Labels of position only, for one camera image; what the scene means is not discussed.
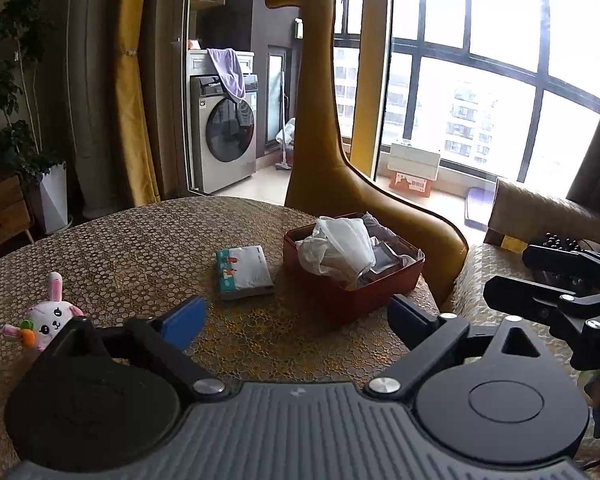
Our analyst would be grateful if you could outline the green potted plant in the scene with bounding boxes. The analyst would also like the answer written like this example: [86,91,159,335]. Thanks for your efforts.
[0,0,67,187]

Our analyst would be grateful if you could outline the golden giraffe statue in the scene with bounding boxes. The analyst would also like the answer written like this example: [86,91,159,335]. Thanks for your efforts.
[265,0,470,314]

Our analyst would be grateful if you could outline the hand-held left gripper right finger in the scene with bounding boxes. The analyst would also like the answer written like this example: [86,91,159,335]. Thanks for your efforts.
[364,294,551,398]

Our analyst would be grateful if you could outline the red tin box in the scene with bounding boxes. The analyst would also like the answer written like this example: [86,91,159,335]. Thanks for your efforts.
[282,211,426,326]

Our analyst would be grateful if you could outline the purple mat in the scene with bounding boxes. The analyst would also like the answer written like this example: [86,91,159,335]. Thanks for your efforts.
[464,187,496,231]

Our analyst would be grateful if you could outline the white bunny plush toy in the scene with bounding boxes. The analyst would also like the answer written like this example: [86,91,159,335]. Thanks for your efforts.
[2,272,86,352]

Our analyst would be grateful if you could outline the dark curtain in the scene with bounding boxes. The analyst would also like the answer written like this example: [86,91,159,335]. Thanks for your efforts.
[565,25,600,217]

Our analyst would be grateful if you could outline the white teal tissue pack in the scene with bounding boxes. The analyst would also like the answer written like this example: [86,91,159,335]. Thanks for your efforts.
[215,245,276,302]

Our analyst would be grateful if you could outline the gold patterned tablecloth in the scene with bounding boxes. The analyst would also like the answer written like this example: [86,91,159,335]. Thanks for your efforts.
[0,196,441,480]

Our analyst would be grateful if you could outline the silver washing machine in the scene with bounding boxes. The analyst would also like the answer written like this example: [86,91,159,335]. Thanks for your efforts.
[190,74,259,195]

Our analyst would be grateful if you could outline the white plastic bag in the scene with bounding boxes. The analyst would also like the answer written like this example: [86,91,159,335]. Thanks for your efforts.
[296,216,377,291]

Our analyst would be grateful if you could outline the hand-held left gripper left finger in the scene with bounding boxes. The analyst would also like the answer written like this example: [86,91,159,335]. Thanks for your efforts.
[45,295,227,403]

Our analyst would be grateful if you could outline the yellow curtain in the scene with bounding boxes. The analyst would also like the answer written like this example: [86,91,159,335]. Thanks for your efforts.
[114,0,161,206]
[352,0,394,181]

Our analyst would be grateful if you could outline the white box on red box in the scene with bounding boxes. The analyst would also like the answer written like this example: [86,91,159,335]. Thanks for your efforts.
[387,142,441,181]

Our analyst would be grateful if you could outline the wooden drawer cabinet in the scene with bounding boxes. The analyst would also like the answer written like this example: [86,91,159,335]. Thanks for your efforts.
[0,172,34,259]

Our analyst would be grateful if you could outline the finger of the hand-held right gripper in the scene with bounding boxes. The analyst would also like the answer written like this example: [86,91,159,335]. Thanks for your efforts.
[482,276,600,371]
[522,245,600,288]

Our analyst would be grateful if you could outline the grey curtain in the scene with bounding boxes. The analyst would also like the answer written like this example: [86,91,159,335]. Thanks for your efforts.
[65,0,126,219]

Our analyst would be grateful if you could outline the black beaded item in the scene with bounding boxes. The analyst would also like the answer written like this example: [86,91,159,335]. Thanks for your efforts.
[535,232,589,286]

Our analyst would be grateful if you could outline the purple cloth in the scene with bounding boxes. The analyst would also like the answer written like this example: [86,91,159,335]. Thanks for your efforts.
[207,48,246,104]

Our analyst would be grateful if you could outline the red cardboard box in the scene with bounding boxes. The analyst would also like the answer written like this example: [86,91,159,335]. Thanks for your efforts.
[389,171,434,197]

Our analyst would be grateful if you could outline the floor mop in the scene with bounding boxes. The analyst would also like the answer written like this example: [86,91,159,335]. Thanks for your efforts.
[275,72,296,171]

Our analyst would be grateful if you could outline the white planter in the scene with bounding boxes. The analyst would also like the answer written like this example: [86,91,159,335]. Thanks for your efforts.
[39,162,70,235]

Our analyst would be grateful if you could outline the white panelled counter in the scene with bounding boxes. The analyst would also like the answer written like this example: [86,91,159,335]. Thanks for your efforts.
[187,50,255,79]

